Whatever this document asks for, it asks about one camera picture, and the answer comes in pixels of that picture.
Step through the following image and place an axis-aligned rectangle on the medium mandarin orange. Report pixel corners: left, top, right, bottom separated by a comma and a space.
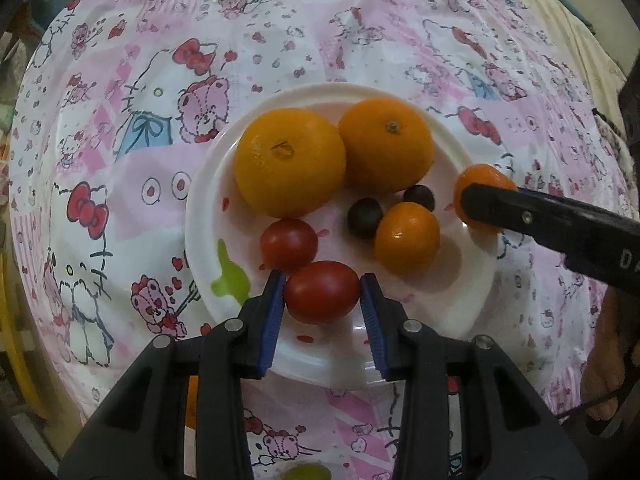
186, 376, 198, 430

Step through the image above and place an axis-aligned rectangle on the small orange mandarin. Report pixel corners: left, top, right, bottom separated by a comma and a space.
452, 164, 518, 234

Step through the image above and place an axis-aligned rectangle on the green grape tomato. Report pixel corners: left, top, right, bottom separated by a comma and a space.
281, 463, 332, 480

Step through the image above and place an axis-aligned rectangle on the red tomato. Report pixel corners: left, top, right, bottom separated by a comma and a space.
283, 261, 360, 325
259, 219, 319, 273

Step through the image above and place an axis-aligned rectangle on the dark grape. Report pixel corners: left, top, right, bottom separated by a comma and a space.
402, 184, 435, 212
347, 197, 384, 240

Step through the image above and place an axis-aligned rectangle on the small orange kumquat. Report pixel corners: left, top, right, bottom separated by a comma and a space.
374, 202, 440, 276

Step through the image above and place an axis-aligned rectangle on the white pink oval plate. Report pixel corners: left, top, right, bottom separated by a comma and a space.
184, 82, 498, 390

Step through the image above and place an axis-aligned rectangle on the large orange right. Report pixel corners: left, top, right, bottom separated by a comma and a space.
337, 98, 435, 194

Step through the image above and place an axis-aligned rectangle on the large orange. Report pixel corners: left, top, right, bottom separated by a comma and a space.
233, 108, 346, 219
337, 98, 435, 194

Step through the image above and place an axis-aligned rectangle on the large orange left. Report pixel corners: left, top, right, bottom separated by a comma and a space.
233, 108, 346, 219

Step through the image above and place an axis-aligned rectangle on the pink Hello Kitty bedsheet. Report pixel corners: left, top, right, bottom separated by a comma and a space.
8, 0, 639, 479

